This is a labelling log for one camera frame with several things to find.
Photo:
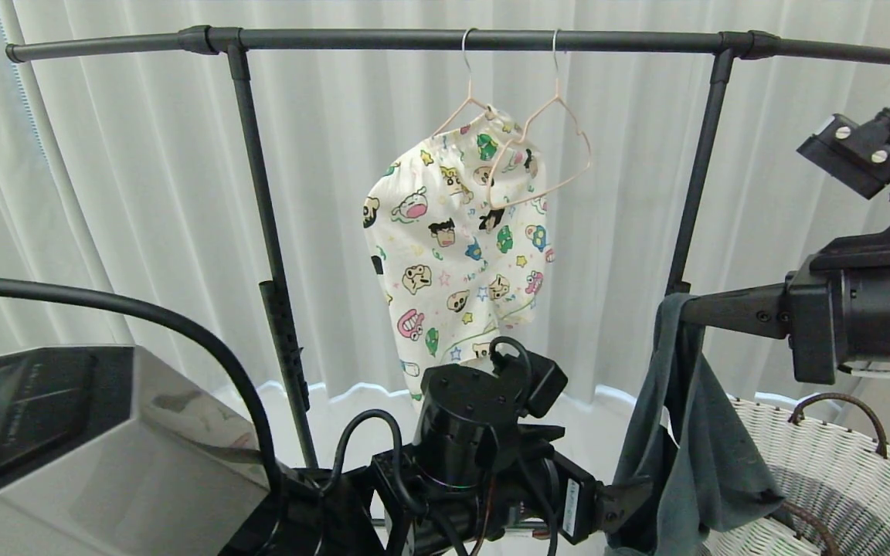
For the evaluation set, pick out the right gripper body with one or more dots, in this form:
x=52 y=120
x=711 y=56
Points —
x=870 y=316

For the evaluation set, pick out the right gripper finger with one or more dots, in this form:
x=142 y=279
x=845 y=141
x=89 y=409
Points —
x=731 y=309

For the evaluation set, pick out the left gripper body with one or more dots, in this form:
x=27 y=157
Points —
x=576 y=498

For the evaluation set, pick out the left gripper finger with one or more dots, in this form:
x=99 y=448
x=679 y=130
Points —
x=626 y=502

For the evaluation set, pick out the dark grey garment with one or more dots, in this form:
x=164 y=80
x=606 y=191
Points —
x=715 y=463

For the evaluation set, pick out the pink clothes hanger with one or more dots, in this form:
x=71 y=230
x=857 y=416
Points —
x=585 y=150
x=467 y=77

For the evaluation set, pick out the cream printed garment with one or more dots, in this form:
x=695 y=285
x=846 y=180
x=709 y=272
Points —
x=453 y=255

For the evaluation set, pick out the white laundry basket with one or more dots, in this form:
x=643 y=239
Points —
x=854 y=494

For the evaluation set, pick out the black clothes rack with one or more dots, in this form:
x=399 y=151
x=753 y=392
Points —
x=414 y=38

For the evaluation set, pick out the white curtain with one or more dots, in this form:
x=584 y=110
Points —
x=105 y=193

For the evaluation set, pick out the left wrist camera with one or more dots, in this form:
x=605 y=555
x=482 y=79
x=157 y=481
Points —
x=545 y=382

